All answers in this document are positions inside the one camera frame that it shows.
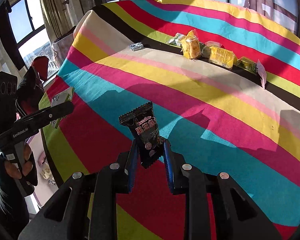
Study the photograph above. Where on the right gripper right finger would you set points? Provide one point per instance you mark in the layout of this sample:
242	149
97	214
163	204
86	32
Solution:
216	207

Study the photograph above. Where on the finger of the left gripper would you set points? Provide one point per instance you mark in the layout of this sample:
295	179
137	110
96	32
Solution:
31	124

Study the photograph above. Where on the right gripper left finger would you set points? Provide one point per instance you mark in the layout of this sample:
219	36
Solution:
84	207

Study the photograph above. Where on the black snack packet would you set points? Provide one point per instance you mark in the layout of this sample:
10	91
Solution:
143	125

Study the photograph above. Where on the blue white candy packet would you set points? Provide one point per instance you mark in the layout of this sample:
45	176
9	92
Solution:
136	46

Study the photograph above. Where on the pale pink snack packet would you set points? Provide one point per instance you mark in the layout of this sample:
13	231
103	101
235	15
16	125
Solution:
262	73

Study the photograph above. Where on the green pea snack packet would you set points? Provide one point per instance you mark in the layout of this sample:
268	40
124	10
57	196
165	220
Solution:
247	64

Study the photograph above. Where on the yellow cake packet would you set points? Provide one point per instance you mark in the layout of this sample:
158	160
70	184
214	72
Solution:
222	57

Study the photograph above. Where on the green white snack packet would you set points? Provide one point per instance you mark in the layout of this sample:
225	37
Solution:
176	40

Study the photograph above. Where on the white cream snack packet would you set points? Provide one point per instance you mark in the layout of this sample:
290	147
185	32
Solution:
206	48

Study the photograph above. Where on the small orange bread packet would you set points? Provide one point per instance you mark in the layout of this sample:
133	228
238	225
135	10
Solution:
190	45

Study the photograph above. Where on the red black jacket chair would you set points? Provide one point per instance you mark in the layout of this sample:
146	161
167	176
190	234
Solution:
30	91

